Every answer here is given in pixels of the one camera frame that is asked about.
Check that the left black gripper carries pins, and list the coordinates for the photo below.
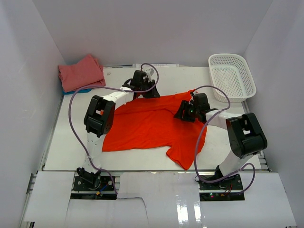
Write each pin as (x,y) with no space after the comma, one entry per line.
(154,93)

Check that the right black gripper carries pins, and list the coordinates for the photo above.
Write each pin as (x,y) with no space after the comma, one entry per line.
(184,105)

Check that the orange t shirt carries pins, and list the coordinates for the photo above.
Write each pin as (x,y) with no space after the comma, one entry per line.
(148,125)

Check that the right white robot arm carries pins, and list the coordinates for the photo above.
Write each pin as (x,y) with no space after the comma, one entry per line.
(246,137)

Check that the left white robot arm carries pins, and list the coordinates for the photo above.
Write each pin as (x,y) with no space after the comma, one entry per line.
(99,118)

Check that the papers at back edge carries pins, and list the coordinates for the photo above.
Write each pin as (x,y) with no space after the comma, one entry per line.
(139,65)

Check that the folded pink t shirt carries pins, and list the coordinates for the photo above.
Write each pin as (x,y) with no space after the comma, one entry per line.
(87,71)

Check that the white plastic basket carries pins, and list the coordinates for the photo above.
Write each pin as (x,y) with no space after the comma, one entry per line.
(231,74)

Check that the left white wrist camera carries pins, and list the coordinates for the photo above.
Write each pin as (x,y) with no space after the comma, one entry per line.
(149,72)

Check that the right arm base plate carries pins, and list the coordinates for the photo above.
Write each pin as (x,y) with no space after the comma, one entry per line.
(226,190)

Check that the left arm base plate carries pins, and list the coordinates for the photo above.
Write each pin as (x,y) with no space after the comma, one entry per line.
(102,188)

